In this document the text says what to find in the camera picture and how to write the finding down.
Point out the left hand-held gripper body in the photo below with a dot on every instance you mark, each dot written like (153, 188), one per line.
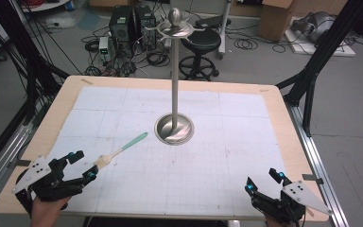
(55, 187)

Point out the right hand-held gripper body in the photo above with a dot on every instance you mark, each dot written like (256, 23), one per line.
(280, 208)

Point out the green toothbrush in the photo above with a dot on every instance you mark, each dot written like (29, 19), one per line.
(132, 143)

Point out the person's right hand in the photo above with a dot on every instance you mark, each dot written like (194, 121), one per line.
(272, 223)

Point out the person's left hand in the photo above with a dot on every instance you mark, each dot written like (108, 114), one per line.
(45, 213)

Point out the grey tape strip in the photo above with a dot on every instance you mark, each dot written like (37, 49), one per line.
(22, 163)
(313, 179)

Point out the white grid mat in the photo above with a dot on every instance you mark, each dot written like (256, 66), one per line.
(201, 176)

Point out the tan tape strip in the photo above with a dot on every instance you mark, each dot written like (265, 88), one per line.
(86, 81)

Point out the small grey power supply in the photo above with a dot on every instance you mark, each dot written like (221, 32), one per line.
(104, 47)

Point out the silver metal utensil stand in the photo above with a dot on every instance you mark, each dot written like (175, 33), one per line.
(175, 94)

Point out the black computer tower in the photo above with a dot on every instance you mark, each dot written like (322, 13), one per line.
(121, 25)
(145, 26)

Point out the white flat board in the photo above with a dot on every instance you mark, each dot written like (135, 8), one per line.
(343, 50)

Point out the black round stool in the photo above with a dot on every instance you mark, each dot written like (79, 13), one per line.
(201, 41)

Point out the grey bag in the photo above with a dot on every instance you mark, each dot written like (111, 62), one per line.
(315, 25)

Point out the brown cardboard box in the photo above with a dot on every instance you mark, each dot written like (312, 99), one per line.
(275, 20)

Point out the white stand pole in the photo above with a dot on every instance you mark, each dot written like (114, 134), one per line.
(224, 28)

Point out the aluminium rail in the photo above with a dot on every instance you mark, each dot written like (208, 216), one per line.
(0, 160)
(321, 167)

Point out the black metal frame post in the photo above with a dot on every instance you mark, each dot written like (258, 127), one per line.
(22, 56)
(324, 50)

